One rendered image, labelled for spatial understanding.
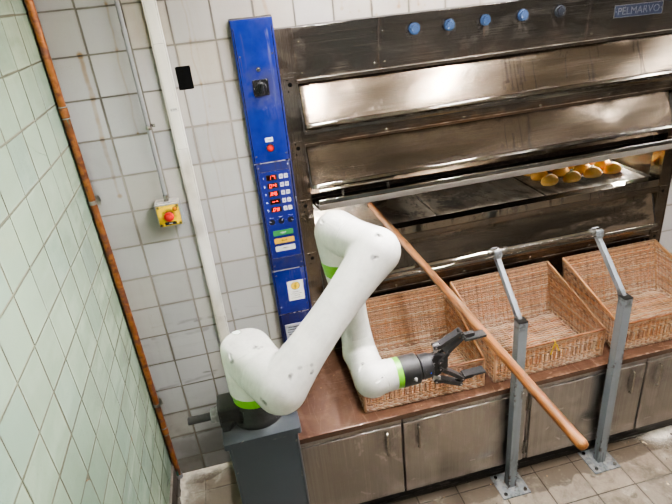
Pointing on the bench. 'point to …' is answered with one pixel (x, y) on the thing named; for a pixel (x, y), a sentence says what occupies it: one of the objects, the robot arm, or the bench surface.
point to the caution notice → (295, 290)
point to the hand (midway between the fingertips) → (480, 352)
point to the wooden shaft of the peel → (491, 341)
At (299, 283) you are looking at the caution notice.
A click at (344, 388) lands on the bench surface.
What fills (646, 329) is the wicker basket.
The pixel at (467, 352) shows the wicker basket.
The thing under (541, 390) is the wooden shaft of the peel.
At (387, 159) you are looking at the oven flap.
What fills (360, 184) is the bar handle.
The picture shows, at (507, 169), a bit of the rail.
